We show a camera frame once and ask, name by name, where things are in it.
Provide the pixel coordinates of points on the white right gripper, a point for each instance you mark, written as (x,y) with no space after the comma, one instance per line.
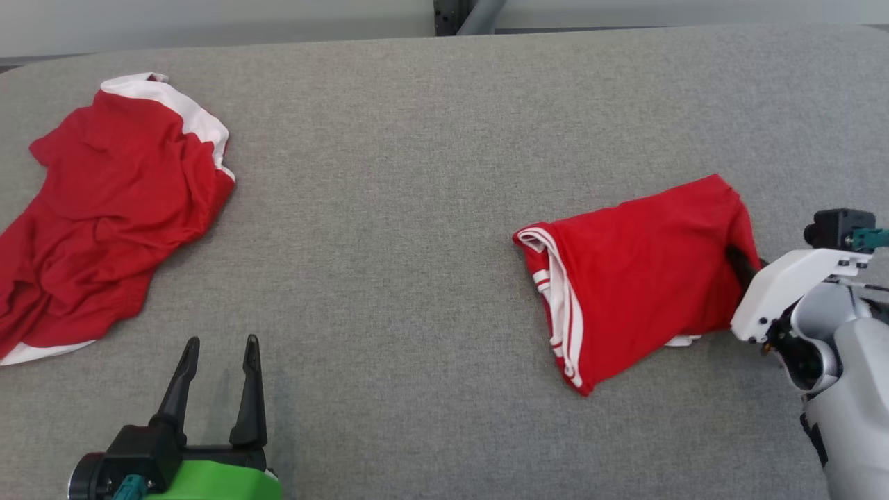
(785,285)

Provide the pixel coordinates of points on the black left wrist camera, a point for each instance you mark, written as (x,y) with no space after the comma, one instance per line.
(139,448)

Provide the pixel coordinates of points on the grey metal frame post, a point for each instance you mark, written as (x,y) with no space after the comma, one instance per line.
(472,15)

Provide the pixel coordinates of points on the red jersey with number print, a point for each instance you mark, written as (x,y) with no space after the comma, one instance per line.
(639,278)

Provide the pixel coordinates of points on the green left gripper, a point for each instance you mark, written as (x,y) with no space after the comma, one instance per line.
(215,482)

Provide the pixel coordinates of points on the red shorts with white stripe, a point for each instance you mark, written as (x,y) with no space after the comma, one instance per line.
(118,208)

